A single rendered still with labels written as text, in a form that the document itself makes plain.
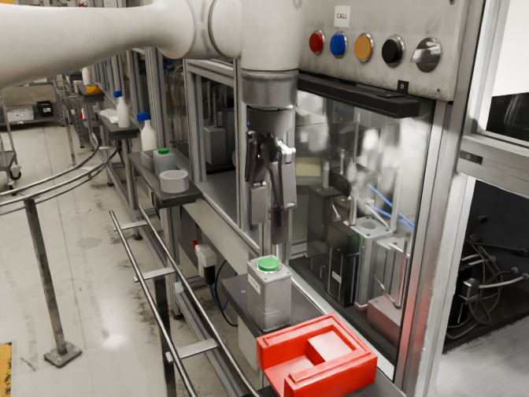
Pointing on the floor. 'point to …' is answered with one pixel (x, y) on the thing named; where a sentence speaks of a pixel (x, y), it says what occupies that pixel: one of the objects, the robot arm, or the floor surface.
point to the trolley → (9, 154)
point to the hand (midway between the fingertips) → (268, 219)
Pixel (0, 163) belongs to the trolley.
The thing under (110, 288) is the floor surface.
